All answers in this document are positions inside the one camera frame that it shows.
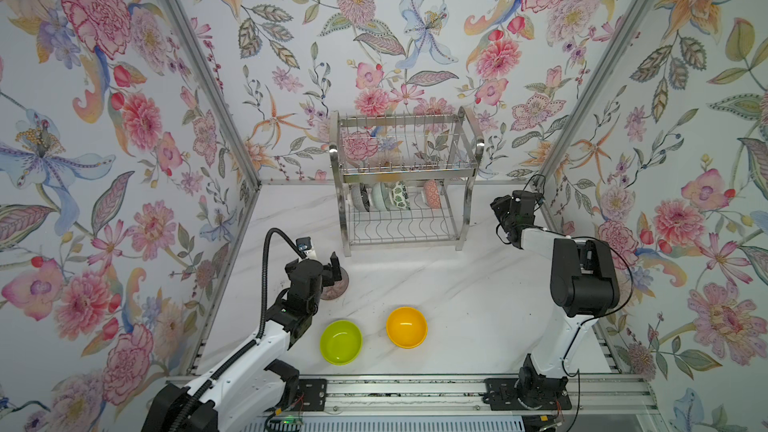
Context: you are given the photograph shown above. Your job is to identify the dark patterned bowl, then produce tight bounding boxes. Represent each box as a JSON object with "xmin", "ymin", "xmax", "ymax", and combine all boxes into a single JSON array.
[{"xmin": 350, "ymin": 183, "xmax": 370, "ymax": 213}]

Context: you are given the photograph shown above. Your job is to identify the pale green bowl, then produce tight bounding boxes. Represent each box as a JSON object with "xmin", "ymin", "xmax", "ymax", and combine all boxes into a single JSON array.
[{"xmin": 369, "ymin": 183, "xmax": 389, "ymax": 212}]

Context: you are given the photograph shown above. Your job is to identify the black white floral bowl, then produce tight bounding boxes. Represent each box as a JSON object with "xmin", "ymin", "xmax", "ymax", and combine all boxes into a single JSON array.
[{"xmin": 422, "ymin": 179, "xmax": 442, "ymax": 210}]

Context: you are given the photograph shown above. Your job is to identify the green leaf pattern bowl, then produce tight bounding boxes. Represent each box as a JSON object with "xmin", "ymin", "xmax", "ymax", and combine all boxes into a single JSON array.
[{"xmin": 389, "ymin": 181, "xmax": 410, "ymax": 211}]

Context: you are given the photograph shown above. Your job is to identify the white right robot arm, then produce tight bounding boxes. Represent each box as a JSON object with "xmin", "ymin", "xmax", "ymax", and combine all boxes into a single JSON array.
[{"xmin": 490, "ymin": 190, "xmax": 620, "ymax": 380}]

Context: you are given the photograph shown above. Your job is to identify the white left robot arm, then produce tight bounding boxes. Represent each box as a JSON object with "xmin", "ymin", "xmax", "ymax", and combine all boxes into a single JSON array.
[{"xmin": 142, "ymin": 254, "xmax": 343, "ymax": 431}]

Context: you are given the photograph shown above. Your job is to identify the stainless steel dish rack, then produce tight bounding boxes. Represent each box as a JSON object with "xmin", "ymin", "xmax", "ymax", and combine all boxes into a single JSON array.
[{"xmin": 329, "ymin": 108, "xmax": 486, "ymax": 256}]

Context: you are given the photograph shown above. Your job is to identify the pink striped bowl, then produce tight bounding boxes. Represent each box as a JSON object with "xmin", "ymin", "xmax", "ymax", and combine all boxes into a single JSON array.
[{"xmin": 321, "ymin": 268, "xmax": 349, "ymax": 301}]

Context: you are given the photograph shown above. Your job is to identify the lime green bowl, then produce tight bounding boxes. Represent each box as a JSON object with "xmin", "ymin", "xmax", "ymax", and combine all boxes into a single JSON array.
[{"xmin": 319, "ymin": 320, "xmax": 363, "ymax": 366}]

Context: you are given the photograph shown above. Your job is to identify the yellow bowl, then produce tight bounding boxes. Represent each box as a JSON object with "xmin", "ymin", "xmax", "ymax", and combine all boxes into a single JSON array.
[{"xmin": 386, "ymin": 307, "xmax": 428, "ymax": 349}]

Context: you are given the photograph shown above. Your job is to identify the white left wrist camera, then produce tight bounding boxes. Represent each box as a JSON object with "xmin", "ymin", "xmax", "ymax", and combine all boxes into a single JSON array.
[{"xmin": 295, "ymin": 237, "xmax": 317, "ymax": 260}]

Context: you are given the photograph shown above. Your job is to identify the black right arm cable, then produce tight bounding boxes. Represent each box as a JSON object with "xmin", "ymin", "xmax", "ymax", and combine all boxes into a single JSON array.
[{"xmin": 523, "ymin": 173, "xmax": 635, "ymax": 432}]

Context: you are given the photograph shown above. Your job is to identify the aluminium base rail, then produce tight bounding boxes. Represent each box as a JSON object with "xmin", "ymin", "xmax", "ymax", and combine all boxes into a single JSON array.
[{"xmin": 294, "ymin": 373, "xmax": 659, "ymax": 418}]

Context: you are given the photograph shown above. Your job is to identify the black corrugated cable hose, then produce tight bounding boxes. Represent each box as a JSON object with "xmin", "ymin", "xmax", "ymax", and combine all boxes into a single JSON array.
[{"xmin": 167, "ymin": 227, "xmax": 301, "ymax": 432}]

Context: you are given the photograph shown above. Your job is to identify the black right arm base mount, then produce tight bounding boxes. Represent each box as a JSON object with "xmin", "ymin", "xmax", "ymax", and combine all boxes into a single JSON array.
[{"xmin": 482, "ymin": 354, "xmax": 573, "ymax": 412}]

